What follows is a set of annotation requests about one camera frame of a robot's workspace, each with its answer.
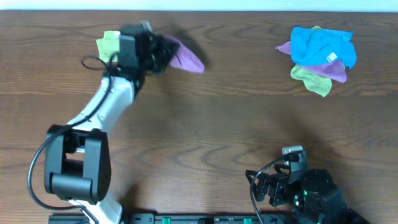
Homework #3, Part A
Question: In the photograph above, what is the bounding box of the crumpled green cloth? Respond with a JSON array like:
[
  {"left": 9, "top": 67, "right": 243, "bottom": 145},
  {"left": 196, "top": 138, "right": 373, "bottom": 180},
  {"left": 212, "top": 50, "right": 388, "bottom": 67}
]
[{"left": 290, "top": 65, "right": 332, "bottom": 97}]

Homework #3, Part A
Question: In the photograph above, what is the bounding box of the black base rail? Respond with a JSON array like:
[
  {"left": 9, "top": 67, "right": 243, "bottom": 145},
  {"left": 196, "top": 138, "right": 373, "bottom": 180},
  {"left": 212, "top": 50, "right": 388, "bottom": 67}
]
[{"left": 48, "top": 212, "right": 299, "bottom": 224}]

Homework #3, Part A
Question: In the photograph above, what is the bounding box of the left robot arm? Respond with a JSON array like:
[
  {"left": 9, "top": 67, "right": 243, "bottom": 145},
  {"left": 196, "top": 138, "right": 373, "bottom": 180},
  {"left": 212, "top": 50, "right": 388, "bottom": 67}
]
[{"left": 38, "top": 31, "right": 181, "bottom": 223}]

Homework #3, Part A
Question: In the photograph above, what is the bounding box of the folded green cloth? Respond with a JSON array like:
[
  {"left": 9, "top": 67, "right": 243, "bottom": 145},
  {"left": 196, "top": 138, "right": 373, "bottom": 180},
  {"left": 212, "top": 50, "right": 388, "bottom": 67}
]
[{"left": 96, "top": 30, "right": 121, "bottom": 62}]

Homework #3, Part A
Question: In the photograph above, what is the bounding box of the purple cloth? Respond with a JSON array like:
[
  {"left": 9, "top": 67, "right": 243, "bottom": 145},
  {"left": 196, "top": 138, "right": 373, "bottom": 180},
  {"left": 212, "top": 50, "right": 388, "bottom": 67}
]
[
  {"left": 166, "top": 36, "right": 205, "bottom": 73},
  {"left": 275, "top": 41, "right": 347, "bottom": 83}
]

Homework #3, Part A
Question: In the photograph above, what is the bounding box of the blue cloth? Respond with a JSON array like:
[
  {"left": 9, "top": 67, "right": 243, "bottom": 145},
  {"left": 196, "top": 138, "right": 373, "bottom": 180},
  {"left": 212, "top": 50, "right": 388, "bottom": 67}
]
[{"left": 290, "top": 27, "right": 357, "bottom": 68}]

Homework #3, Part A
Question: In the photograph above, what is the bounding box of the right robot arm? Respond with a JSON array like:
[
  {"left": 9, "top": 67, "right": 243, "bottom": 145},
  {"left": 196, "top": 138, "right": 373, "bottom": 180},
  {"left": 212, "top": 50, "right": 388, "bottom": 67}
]
[{"left": 245, "top": 164, "right": 369, "bottom": 224}]

